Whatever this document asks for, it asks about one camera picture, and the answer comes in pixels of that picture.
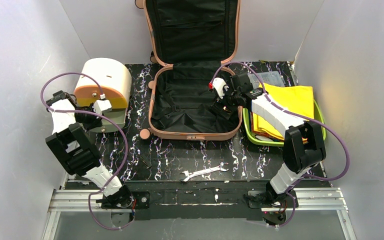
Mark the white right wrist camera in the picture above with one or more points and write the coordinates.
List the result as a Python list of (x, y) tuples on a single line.
[(219, 86)]

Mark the silver open-end wrench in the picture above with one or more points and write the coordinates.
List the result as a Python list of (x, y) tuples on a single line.
[(189, 175)]

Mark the yellow snack packet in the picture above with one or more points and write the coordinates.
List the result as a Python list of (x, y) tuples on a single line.
[(296, 99)]

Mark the aluminium frame rail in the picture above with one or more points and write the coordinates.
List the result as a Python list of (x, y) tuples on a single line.
[(65, 200)]

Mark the cream cylindrical drum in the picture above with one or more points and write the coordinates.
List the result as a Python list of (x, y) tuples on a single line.
[(116, 82)]

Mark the white printed garment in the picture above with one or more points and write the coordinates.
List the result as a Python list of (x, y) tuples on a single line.
[(266, 138)]

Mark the clear plastic screw box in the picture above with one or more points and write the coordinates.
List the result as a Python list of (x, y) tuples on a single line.
[(272, 78)]

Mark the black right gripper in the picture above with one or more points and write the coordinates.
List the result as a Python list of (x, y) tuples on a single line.
[(222, 106)]

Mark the green plastic tray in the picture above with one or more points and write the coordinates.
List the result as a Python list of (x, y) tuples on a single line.
[(252, 137)]

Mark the pink hard-shell suitcase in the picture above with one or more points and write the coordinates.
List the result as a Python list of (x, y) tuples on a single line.
[(192, 40)]

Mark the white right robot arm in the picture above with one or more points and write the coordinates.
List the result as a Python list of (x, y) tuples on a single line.
[(303, 142)]

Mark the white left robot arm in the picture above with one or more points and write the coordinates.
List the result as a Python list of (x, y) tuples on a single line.
[(73, 149)]

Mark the round copper compact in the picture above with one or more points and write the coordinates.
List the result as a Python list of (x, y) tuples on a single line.
[(225, 108)]

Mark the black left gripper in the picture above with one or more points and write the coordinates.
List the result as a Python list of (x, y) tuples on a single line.
[(88, 117)]

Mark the black spring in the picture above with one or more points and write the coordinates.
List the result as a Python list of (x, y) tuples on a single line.
[(145, 161)]

